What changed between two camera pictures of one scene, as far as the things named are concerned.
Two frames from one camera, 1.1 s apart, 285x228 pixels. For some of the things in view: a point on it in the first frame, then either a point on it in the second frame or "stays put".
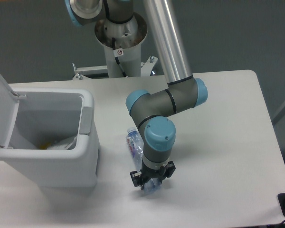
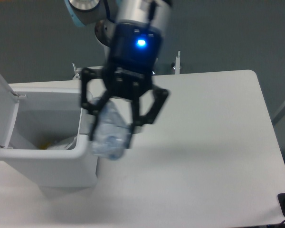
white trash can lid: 4,106 stays put
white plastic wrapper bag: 64,144 stays put
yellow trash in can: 44,147 stays put
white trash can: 55,139 stays put
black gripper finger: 137,179 → 95,108
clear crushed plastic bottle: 152,185 → 112,134
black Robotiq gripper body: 146,174 → 135,50
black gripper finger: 170,167 → 160,96
